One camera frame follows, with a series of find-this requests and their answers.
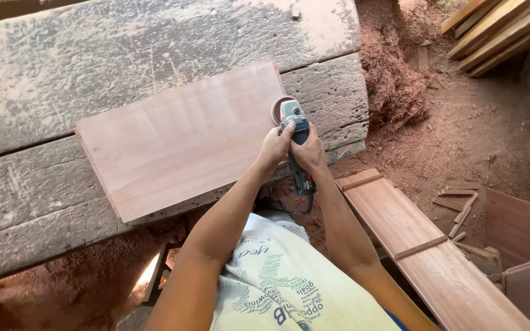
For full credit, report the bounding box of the person's right hand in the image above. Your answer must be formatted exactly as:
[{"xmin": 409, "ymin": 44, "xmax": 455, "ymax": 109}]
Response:
[{"xmin": 289, "ymin": 121, "xmax": 328, "ymax": 175}]

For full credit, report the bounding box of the person's left hand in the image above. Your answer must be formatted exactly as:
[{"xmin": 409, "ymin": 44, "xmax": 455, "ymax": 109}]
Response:
[{"xmin": 256, "ymin": 121, "xmax": 296, "ymax": 173}]

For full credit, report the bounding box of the blue grey angle grinder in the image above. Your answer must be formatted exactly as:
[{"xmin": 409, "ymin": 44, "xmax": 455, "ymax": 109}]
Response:
[{"xmin": 279, "ymin": 99, "xmax": 317, "ymax": 197}]

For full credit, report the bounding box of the reddish sanding disc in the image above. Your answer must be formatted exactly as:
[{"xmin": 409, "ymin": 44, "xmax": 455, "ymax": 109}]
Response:
[{"xmin": 271, "ymin": 96, "xmax": 296, "ymax": 126}]

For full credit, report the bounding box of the heap of red wood shavings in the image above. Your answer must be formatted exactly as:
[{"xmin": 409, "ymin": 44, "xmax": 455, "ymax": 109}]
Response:
[{"xmin": 355, "ymin": 0, "xmax": 433, "ymax": 131}]

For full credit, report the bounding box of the reddish wooden board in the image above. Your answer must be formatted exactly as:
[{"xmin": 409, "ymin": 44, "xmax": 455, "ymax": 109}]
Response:
[{"xmin": 75, "ymin": 61, "xmax": 289, "ymax": 224}]

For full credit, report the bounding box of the person's printed white shirt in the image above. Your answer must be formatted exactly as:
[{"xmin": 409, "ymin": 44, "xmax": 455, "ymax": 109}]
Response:
[{"xmin": 209, "ymin": 211, "xmax": 409, "ymax": 331}]

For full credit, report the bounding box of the pile of small wood offcuts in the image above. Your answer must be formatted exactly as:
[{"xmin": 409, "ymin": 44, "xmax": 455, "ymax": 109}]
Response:
[{"xmin": 431, "ymin": 182, "xmax": 481, "ymax": 243}]

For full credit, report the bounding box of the long cleated wooden panel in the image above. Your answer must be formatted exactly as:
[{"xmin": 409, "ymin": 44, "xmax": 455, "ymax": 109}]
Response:
[{"xmin": 335, "ymin": 168, "xmax": 530, "ymax": 331}]

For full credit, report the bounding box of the stack of yellowish wooden planks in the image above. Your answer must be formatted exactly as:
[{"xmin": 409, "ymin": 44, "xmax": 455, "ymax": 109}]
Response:
[{"xmin": 440, "ymin": 0, "xmax": 530, "ymax": 78}]

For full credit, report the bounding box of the large reddish wooden panel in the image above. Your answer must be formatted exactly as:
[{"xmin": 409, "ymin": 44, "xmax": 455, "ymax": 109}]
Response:
[{"xmin": 484, "ymin": 188, "xmax": 530, "ymax": 271}]

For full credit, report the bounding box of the black power cable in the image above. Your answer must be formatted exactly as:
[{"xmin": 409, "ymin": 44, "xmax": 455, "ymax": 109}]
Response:
[{"xmin": 270, "ymin": 192, "xmax": 315, "ymax": 215}]

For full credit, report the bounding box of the wooden frame under bench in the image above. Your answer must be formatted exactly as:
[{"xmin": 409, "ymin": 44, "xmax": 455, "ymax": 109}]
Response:
[{"xmin": 142, "ymin": 243, "xmax": 174, "ymax": 306}]

